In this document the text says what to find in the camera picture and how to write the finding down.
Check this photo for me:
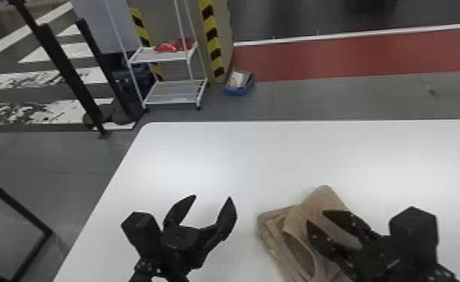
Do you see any white wire rack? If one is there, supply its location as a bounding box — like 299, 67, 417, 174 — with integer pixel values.
103, 0, 209, 112

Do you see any yellow black striped post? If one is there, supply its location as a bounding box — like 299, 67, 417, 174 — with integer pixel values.
197, 0, 227, 80
128, 7, 165, 83

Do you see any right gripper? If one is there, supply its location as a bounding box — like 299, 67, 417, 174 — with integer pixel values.
305, 209, 402, 282

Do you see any blue basket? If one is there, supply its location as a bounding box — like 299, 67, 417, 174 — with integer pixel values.
223, 68, 256, 97

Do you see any beige towel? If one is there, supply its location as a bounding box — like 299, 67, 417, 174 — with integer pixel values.
257, 184, 369, 282

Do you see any red snack packet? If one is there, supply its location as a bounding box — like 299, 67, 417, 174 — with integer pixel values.
153, 38, 194, 53

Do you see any black metal frame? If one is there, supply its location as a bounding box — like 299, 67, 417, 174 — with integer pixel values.
0, 168, 56, 282

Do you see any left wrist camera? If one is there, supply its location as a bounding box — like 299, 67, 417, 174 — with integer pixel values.
120, 211, 165, 262

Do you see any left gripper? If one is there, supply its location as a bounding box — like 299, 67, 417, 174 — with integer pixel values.
156, 194, 238, 278

